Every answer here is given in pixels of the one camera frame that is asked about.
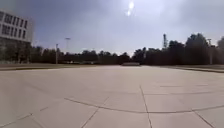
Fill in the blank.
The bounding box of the white building with dark windows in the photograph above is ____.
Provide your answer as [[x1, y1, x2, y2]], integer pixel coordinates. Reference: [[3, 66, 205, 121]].
[[0, 9, 35, 64]]

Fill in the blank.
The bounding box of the low dark wall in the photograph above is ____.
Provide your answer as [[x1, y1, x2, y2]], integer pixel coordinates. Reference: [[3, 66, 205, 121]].
[[121, 62, 141, 67]]

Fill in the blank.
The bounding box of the tall lattice tower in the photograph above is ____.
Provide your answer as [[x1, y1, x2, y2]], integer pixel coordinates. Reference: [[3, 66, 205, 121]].
[[162, 33, 168, 50]]

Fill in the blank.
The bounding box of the raised kerb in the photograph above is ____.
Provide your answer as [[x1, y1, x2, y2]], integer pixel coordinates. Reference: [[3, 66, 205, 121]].
[[166, 66, 224, 74]]

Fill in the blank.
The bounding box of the tall lamp pole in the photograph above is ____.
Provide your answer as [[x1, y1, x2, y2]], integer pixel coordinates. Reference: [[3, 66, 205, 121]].
[[64, 37, 72, 54]]

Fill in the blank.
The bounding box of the grey pole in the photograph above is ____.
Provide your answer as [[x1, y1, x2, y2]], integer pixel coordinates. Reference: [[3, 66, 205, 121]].
[[55, 43, 59, 65]]

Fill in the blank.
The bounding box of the pale concrete slab plaza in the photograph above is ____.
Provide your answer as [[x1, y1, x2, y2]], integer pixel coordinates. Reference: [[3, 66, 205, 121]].
[[0, 64, 224, 128]]

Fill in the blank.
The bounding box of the row of dark trees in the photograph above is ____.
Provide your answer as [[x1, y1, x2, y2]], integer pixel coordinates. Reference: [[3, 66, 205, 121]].
[[6, 32, 224, 66]]

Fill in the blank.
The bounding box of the grass strip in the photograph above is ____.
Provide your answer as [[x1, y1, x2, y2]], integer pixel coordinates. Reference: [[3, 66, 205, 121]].
[[166, 64, 224, 71]]

